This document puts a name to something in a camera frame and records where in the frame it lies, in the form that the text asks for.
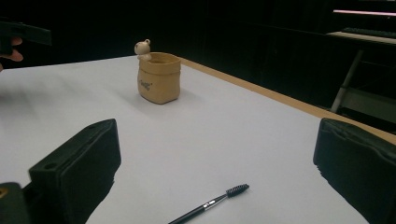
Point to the grey metal stand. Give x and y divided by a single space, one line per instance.
358 36

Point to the dark keyboard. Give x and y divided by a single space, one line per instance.
370 32

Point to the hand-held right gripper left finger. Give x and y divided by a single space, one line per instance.
84 168

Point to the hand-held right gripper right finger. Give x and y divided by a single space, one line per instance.
358 161

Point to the tan bag-shaped holder with bear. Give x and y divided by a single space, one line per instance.
159 82

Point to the white table mat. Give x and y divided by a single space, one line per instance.
218 130

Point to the black eyebrow spoolie brush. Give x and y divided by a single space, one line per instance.
237 188

